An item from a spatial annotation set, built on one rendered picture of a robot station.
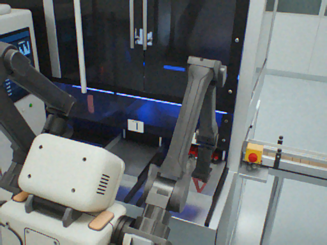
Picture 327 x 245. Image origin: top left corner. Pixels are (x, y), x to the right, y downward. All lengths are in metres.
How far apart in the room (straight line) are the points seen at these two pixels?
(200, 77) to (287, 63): 5.28
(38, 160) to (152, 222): 0.30
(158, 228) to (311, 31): 5.45
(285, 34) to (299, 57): 0.46
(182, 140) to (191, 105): 0.09
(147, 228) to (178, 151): 0.20
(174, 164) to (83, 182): 0.23
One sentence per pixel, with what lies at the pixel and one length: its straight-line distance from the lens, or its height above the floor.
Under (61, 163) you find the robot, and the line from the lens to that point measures 0.80.
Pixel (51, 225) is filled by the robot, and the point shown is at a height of 1.24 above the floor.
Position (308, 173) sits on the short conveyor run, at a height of 0.90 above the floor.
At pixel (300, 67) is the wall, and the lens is 6.16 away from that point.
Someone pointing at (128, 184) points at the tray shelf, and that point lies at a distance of 1.49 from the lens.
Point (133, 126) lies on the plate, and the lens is 1.68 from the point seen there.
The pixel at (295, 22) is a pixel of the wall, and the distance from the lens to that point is 6.00.
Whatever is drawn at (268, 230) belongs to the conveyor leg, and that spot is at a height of 0.46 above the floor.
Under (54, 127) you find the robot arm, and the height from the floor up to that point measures 1.30.
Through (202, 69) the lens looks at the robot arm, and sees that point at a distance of 0.90.
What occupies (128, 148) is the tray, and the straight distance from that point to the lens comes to 1.75.
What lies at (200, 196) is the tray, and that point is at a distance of 1.41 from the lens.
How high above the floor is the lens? 1.78
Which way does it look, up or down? 27 degrees down
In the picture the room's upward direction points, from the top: 2 degrees clockwise
